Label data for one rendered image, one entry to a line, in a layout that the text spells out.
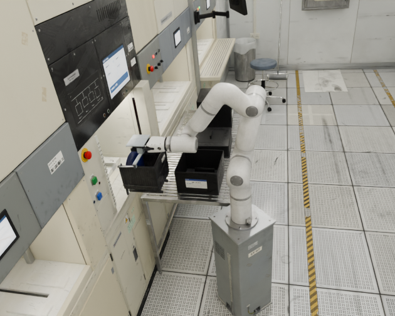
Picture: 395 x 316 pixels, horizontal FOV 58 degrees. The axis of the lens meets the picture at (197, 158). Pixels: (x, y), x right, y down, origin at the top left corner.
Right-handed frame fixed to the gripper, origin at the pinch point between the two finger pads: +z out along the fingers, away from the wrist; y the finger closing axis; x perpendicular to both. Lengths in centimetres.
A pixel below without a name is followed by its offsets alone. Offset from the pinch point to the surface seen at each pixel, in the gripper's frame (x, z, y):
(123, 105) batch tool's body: 2.5, 25.5, 42.3
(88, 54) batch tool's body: 50, 15, -2
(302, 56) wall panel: -102, -108, 452
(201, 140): -39, -17, 70
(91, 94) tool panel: 32.6, 15.0, -9.7
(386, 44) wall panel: -86, -233, 452
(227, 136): -39, -36, 75
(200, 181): -38, -27, 18
